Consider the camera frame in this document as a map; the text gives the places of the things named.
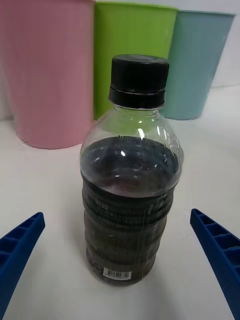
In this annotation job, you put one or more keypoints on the pale blue plastic bin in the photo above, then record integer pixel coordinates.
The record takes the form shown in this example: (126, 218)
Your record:
(197, 65)

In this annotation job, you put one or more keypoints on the pink plastic bin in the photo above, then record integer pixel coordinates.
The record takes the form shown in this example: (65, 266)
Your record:
(47, 75)

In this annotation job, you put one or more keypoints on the green plastic bin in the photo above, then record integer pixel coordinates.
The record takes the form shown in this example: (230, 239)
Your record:
(132, 32)

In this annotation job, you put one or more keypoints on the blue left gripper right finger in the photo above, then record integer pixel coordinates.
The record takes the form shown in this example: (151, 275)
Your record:
(222, 245)

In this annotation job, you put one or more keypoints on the dark drink bottle black cap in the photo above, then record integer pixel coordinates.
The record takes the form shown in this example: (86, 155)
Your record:
(130, 200)

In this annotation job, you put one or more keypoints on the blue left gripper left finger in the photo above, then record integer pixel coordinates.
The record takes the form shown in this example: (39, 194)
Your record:
(17, 247)

